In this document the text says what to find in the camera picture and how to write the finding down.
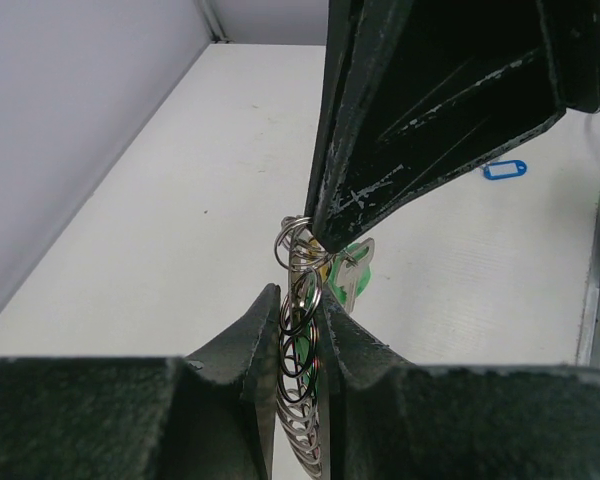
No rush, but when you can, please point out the metal keyring with yellow handle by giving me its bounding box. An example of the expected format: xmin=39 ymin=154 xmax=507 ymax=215
xmin=274 ymin=216 xmax=332 ymax=479

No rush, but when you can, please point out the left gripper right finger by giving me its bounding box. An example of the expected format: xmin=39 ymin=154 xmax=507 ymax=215
xmin=315 ymin=294 xmax=600 ymax=479

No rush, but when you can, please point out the yellow tag key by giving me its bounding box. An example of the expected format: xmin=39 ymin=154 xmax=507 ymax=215
xmin=307 ymin=239 xmax=333 ymax=280

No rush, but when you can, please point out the aluminium mounting rail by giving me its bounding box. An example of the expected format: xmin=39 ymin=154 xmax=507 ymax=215
xmin=575 ymin=193 xmax=600 ymax=368

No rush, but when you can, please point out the right aluminium frame post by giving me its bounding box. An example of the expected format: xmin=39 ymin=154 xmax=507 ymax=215
xmin=195 ymin=0 xmax=234 ymax=44

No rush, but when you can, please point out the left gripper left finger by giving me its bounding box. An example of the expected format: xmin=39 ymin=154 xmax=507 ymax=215
xmin=0 ymin=284 xmax=280 ymax=479

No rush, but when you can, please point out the blue tag key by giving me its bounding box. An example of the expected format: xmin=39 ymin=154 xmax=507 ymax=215
xmin=482 ymin=160 xmax=527 ymax=181

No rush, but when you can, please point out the green tag key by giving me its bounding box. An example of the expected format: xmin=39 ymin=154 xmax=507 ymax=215
xmin=328 ymin=237 xmax=375 ymax=314
xmin=290 ymin=287 xmax=318 ymax=397

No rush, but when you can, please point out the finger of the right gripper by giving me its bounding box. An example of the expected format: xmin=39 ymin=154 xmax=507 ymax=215
xmin=312 ymin=1 xmax=565 ymax=253
xmin=304 ymin=1 xmax=368 ymax=219

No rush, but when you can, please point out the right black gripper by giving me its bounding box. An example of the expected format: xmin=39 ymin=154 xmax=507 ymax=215
xmin=541 ymin=0 xmax=600 ymax=113

